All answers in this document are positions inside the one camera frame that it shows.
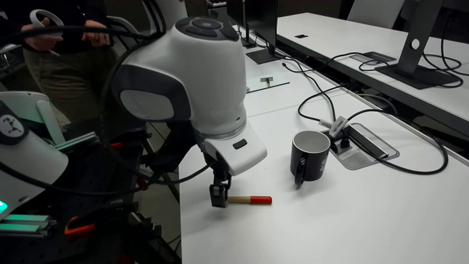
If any black mug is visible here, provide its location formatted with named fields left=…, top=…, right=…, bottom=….
left=290, top=131, right=331, bottom=187

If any black cable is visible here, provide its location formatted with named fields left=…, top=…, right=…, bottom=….
left=358, top=11, right=469, bottom=89
left=281, top=62, right=337, bottom=122
left=298, top=84, right=348, bottom=123
left=344, top=108, right=449, bottom=175

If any hand controller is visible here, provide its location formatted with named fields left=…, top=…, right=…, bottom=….
left=29, top=9, right=65, bottom=58

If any silver monitor stand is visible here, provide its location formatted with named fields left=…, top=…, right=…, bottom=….
left=374, top=0, right=464, bottom=90

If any red capped wooden marker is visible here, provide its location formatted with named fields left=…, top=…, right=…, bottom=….
left=227, top=196, right=273, bottom=205

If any office chair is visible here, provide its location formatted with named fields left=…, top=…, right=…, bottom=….
left=347, top=0, right=406, bottom=29

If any grey desk grommet cover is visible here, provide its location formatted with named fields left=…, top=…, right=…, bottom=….
left=350, top=51, right=397, bottom=64

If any desk power socket box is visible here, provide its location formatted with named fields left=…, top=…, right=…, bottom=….
left=322, top=122, right=400, bottom=171

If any black monitor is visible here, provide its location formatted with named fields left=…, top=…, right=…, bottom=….
left=226, top=0, right=291, bottom=65

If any orange clamp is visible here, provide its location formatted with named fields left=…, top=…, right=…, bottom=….
left=64, top=216, right=97, bottom=236

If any white desk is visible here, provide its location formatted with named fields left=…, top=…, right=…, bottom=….
left=276, top=12, right=469, bottom=137

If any person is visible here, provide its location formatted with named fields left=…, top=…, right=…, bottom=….
left=0, top=0, right=122, bottom=123

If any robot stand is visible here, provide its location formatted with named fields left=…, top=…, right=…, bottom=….
left=0, top=121, right=182, bottom=264

